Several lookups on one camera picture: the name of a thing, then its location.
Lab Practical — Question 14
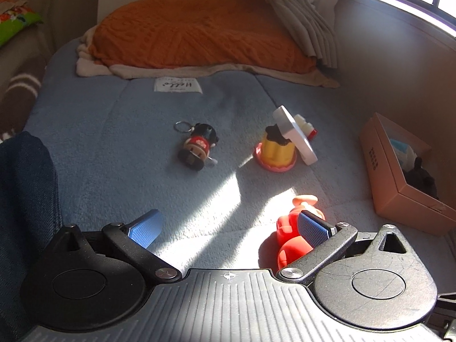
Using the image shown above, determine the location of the person's leg in jeans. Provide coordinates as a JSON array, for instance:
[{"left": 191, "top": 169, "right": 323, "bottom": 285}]
[{"left": 0, "top": 131, "right": 63, "bottom": 342}]

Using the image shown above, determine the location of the pink cardboard box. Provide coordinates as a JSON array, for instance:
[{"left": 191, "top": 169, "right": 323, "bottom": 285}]
[{"left": 359, "top": 112, "right": 447, "bottom": 236}]

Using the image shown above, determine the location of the blue grey fleece blanket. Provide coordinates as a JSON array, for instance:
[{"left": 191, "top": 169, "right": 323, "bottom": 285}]
[{"left": 23, "top": 69, "right": 456, "bottom": 293}]

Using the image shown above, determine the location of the orange textured blanket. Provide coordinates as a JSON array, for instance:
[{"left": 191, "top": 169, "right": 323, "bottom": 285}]
[{"left": 88, "top": 0, "right": 317, "bottom": 75}]

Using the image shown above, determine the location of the red toy figure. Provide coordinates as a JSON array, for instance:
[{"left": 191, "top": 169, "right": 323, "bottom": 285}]
[{"left": 276, "top": 195, "right": 326, "bottom": 269}]

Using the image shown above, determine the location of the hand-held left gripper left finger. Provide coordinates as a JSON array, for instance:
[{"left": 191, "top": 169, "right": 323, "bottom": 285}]
[{"left": 53, "top": 209, "right": 183, "bottom": 287}]

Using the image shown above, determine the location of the white fabric label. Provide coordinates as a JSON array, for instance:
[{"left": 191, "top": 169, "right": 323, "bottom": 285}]
[{"left": 154, "top": 78, "right": 203, "bottom": 94}]

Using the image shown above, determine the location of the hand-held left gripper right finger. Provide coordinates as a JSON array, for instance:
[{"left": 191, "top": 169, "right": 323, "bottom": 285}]
[{"left": 276, "top": 210, "right": 411, "bottom": 287}]

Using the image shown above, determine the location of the black plush toy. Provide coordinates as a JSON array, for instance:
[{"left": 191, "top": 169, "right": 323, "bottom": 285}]
[{"left": 406, "top": 157, "right": 439, "bottom": 200}]

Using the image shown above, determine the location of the grey pleated curtain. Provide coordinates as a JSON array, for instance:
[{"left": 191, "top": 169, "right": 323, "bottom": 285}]
[{"left": 262, "top": 0, "right": 343, "bottom": 69}]

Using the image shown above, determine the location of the white bottle with red cap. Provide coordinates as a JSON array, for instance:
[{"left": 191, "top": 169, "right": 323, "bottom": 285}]
[{"left": 295, "top": 114, "right": 319, "bottom": 140}]

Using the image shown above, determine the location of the white toy block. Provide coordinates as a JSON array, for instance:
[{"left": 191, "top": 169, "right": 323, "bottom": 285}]
[{"left": 272, "top": 105, "right": 318, "bottom": 166}]

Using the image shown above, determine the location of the green printed cushion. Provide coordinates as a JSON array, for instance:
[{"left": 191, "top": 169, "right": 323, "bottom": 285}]
[{"left": 0, "top": 0, "right": 44, "bottom": 47}]

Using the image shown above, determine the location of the yellow toy with pink base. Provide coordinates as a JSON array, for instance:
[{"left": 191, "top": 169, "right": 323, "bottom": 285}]
[{"left": 254, "top": 123, "right": 298, "bottom": 173}]

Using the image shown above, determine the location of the wooden doll keychain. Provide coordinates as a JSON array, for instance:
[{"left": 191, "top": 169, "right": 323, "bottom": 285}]
[{"left": 174, "top": 120, "right": 219, "bottom": 172}]

